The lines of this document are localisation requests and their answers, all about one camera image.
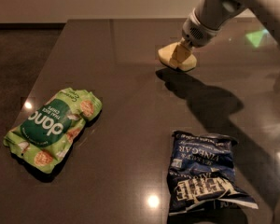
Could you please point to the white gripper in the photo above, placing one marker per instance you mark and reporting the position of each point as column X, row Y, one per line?
column 195, row 33

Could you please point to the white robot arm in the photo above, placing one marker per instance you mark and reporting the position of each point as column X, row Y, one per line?
column 266, row 11

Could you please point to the yellow sponge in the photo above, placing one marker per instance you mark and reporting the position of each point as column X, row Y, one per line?
column 178, row 57

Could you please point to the green rice chips bag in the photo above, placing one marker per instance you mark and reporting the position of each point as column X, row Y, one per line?
column 46, row 136

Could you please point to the blue kettle chips bag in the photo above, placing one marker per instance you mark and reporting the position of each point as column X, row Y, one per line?
column 201, row 174

